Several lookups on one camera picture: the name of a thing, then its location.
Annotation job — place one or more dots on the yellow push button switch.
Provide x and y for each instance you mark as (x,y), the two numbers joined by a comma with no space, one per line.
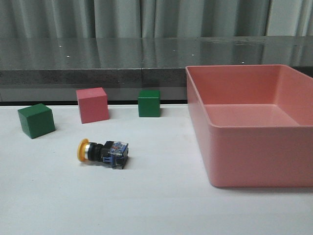
(113,153)

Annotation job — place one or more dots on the pink plastic bin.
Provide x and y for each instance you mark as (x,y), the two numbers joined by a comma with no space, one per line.
(253,123)

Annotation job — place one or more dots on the pink cube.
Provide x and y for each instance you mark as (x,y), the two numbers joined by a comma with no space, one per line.
(93,105)

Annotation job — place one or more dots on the dark grey glossy counter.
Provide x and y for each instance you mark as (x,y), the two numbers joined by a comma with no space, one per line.
(52,70)

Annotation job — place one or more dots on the green cube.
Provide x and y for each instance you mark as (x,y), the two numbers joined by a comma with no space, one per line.
(36,120)
(149,103)

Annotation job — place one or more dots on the grey curtain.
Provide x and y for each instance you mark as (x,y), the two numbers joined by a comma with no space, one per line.
(154,18)

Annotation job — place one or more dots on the right green cube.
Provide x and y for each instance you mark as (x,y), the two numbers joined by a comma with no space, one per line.
(149,103)

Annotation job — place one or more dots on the left green cube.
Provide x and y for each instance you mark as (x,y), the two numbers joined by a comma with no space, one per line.
(36,120)

